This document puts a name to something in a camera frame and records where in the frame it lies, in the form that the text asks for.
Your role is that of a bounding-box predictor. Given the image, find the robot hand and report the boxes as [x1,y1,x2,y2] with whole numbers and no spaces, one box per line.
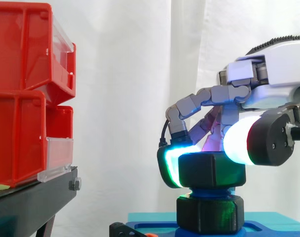
[157,35,300,189]

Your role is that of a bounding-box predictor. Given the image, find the large black nut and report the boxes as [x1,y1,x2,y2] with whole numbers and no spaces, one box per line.
[177,151,247,189]
[176,194,245,235]

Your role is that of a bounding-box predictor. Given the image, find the blue bolt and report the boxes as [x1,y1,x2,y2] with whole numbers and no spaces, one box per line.
[174,186,247,237]

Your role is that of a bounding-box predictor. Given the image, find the turquoise plate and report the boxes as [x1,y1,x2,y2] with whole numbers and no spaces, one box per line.
[128,211,300,237]

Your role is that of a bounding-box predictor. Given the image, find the blue plate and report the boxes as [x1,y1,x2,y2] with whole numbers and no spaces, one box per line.
[125,221,300,237]

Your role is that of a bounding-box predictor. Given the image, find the black-and-orange clip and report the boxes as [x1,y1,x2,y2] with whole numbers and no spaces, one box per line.
[109,222,153,237]

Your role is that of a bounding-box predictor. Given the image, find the red bin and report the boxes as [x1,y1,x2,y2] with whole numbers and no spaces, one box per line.
[0,3,77,104]
[0,89,74,189]

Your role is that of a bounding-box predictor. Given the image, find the black stand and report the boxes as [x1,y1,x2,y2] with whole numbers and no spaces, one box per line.
[0,165,82,237]

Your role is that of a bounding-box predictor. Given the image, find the thin black cable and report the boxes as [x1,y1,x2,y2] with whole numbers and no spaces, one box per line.
[159,119,171,149]

